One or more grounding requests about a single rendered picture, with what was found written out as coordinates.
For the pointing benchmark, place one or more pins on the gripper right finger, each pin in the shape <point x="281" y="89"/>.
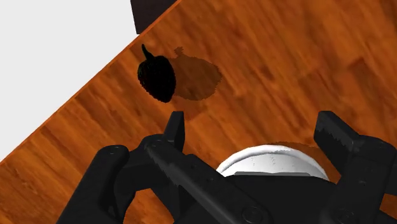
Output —
<point x="356" y="161"/>

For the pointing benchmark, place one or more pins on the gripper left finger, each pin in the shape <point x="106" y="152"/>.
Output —
<point x="173" y="173"/>

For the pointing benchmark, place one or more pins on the white bowl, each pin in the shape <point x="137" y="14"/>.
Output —
<point x="273" y="163"/>

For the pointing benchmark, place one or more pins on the black pepper-shaped fruit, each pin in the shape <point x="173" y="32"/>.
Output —
<point x="157" y="77"/>

